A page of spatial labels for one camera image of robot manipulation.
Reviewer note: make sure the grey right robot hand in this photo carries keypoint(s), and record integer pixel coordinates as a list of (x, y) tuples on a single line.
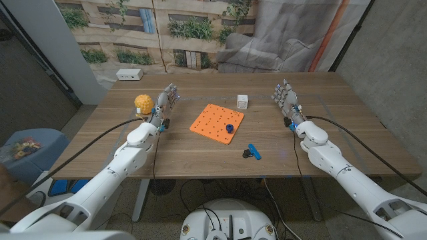
[(289, 101)]

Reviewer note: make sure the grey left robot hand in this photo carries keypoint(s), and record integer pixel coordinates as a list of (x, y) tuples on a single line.
[(161, 110)]

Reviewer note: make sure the orange peg board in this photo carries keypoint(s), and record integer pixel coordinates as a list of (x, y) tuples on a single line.
[(213, 120)]

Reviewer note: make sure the blue peg toy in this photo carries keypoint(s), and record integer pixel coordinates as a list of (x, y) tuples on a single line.
[(229, 128)]

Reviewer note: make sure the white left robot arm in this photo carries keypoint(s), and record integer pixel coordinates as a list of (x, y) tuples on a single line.
[(126, 160)]

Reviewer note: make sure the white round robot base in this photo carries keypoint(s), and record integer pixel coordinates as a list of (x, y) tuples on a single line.
[(227, 213)]

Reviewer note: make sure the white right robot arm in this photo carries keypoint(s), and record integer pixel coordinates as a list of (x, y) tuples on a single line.
[(333, 160)]

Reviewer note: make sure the white cube block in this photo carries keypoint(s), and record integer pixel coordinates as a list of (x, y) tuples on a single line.
[(242, 101)]

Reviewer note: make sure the blue binder clip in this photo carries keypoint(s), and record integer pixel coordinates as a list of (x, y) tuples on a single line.
[(254, 151)]

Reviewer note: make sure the yellow bumpy ball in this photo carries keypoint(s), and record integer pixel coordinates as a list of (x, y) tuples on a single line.
[(144, 103)]

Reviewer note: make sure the white power strip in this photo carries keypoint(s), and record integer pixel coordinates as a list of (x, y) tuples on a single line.
[(129, 74)]

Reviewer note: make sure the black round floor disc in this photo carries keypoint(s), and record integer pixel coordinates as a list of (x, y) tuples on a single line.
[(161, 186)]

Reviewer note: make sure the printed fabric backdrop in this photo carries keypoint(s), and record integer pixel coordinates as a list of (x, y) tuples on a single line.
[(200, 33)]

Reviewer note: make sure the white table leg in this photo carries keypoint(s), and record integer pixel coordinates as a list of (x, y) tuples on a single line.
[(141, 200)]

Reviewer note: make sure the grey table leg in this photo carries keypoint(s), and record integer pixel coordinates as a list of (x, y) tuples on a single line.
[(312, 200)]

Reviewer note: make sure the blue-grey stool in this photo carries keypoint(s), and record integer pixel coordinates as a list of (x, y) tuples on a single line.
[(50, 146)]

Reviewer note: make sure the blue pad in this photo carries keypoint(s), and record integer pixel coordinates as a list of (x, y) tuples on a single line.
[(66, 186)]

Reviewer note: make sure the bag of colourful toys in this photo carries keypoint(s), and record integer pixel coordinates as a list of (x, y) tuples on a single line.
[(23, 146)]

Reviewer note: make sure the grey shoe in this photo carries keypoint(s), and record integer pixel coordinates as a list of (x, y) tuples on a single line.
[(37, 199)]

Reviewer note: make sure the white robot torso edge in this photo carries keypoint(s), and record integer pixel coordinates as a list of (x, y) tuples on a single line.
[(66, 236)]

